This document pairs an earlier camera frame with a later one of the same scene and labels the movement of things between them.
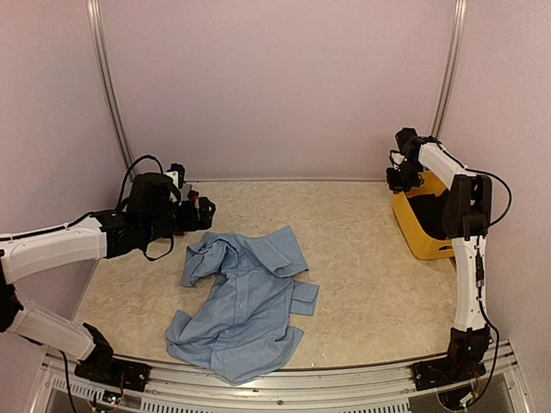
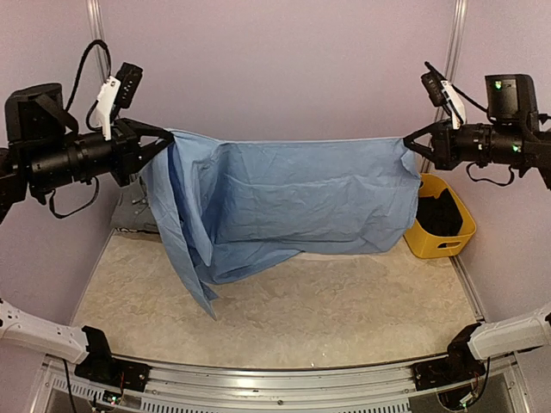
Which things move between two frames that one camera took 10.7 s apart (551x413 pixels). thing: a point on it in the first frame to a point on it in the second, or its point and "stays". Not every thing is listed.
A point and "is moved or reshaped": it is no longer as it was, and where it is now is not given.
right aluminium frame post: [458, 25] stays
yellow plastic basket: [422, 246] stays
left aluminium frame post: [93, 9] stays
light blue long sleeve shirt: [247, 329] to [243, 209]
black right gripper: [397, 186] to [446, 151]
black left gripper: [212, 210] to [126, 155]
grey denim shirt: [186, 187] is moved or reshaped
